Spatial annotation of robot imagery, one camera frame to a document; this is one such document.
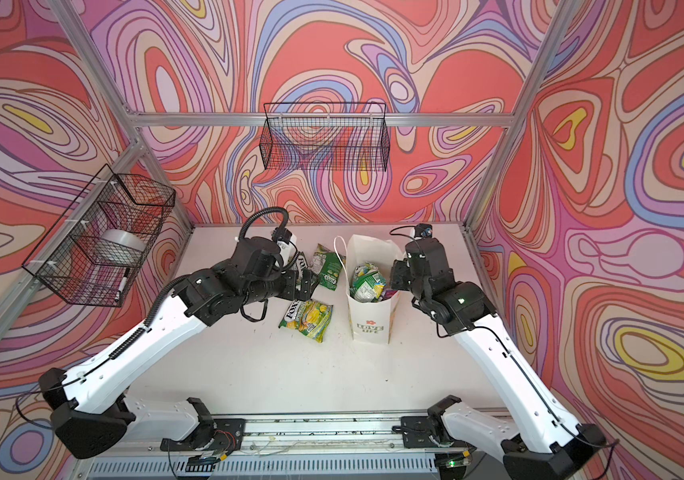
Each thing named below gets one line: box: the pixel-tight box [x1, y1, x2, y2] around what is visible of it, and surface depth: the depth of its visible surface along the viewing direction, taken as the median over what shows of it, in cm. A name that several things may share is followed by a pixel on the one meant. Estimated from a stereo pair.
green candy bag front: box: [350, 263, 387, 303], surface depth 79 cm
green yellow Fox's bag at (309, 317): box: [278, 298, 334, 343], surface depth 93 cm
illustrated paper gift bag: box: [334, 234, 406, 345], surface depth 80 cm
